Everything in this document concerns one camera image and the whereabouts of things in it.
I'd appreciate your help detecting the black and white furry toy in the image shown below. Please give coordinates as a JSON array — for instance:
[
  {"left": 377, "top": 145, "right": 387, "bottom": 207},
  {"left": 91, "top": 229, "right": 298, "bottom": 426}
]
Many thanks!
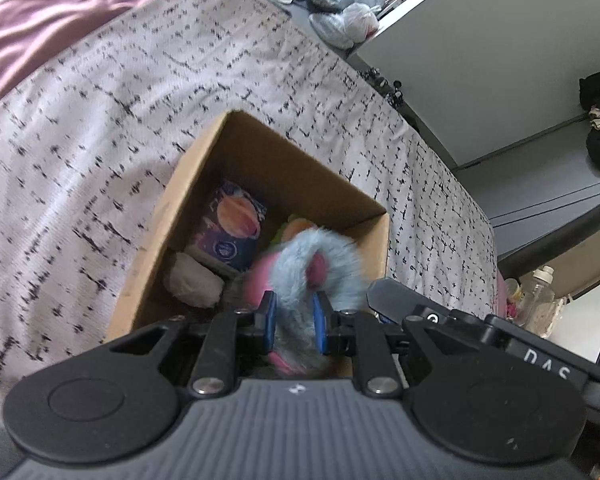
[{"left": 162, "top": 252, "right": 224, "bottom": 309}]

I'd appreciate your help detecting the grey plush mouse toy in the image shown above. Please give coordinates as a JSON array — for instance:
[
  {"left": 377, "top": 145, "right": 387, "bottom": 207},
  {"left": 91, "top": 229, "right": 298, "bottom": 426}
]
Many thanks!
[{"left": 239, "top": 228, "right": 368, "bottom": 377}]

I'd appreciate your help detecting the blue Vinda tissue pack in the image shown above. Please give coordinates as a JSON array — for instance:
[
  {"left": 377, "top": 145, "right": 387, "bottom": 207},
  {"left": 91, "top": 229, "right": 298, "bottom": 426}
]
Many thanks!
[{"left": 184, "top": 180, "right": 268, "bottom": 276}]

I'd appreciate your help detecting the orange burger plush toy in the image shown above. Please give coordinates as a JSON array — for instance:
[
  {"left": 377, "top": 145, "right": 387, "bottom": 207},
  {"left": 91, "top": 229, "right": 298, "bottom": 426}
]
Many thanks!
[{"left": 270, "top": 214, "right": 317, "bottom": 247}]

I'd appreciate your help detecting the clear bottle white cap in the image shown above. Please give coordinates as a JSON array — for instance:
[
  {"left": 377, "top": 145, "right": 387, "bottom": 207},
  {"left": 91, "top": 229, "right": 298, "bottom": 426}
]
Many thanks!
[{"left": 516, "top": 266, "right": 555, "bottom": 338}]

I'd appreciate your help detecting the brown cardboard box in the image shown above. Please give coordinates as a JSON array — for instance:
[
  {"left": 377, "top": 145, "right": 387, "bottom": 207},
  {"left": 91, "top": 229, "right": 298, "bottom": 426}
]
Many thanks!
[{"left": 104, "top": 108, "right": 392, "bottom": 378}]

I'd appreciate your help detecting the white black patterned bed sheet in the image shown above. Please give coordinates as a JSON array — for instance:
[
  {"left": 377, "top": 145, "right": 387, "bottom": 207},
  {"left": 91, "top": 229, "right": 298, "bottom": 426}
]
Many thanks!
[{"left": 0, "top": 0, "right": 496, "bottom": 422}]

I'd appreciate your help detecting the clear plastic bag on floor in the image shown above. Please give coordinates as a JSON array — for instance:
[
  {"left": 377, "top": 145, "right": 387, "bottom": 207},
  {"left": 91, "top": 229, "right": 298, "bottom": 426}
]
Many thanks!
[{"left": 309, "top": 13, "right": 354, "bottom": 51}]

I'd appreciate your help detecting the white plastic bag red print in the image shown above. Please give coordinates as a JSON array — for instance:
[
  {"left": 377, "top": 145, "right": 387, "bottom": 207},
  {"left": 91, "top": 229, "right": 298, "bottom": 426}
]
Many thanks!
[{"left": 341, "top": 3, "right": 379, "bottom": 44}]

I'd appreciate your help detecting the brown board black frame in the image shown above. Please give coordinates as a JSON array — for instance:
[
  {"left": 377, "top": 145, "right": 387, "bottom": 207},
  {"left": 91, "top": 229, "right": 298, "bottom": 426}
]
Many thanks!
[{"left": 498, "top": 205, "right": 600, "bottom": 298}]

